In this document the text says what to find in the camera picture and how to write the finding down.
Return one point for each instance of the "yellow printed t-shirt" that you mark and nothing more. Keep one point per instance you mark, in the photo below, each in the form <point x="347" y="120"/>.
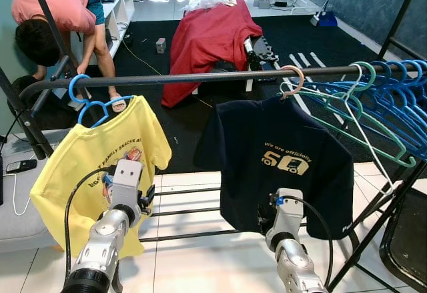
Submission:
<point x="87" y="159"/>

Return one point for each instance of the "blue plastic hanger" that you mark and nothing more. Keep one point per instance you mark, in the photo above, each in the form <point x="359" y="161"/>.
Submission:
<point x="415" y="63"/>
<point x="71" y="91"/>
<point x="389" y="66"/>

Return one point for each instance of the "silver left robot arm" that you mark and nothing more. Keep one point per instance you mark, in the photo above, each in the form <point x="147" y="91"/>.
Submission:
<point x="100" y="246"/>

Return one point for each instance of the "beige plastic hanger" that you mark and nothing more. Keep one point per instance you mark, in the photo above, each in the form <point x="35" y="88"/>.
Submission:
<point x="301" y="79"/>

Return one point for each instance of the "navy t-shirt gold print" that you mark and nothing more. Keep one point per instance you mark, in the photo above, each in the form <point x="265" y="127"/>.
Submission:
<point x="267" y="133"/>

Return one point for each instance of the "black phone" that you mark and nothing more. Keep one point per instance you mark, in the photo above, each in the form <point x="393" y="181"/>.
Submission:
<point x="20" y="166"/>

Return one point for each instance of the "black backpack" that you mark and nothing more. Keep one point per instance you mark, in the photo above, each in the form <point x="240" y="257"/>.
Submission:
<point x="47" y="106"/>

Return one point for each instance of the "grey ottoman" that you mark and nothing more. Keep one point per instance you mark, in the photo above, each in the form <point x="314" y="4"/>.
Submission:
<point x="13" y="226"/>

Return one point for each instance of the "black folding chair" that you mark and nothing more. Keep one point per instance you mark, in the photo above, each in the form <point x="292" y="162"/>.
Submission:
<point x="407" y="239"/>

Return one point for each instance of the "small grey box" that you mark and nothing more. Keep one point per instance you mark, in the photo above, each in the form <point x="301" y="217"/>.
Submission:
<point x="161" y="45"/>

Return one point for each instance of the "black machine with white legs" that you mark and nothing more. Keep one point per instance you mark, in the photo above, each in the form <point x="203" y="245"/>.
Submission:
<point x="259" y="51"/>

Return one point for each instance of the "red cloth cover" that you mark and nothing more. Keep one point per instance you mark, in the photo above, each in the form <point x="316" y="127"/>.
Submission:
<point x="207" y="39"/>

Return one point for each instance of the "white open shelf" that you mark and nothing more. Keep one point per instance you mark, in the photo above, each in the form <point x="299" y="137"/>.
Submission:
<point x="117" y="13"/>

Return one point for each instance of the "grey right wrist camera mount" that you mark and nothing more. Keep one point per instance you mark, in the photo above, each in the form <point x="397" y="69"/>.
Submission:
<point x="288" y="216"/>

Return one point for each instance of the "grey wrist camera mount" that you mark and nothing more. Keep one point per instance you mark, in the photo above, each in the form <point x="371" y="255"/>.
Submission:
<point x="288" y="216"/>
<point x="127" y="183"/>

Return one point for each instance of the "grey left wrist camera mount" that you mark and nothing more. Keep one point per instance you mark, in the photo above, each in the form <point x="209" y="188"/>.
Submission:
<point x="127" y="183"/>

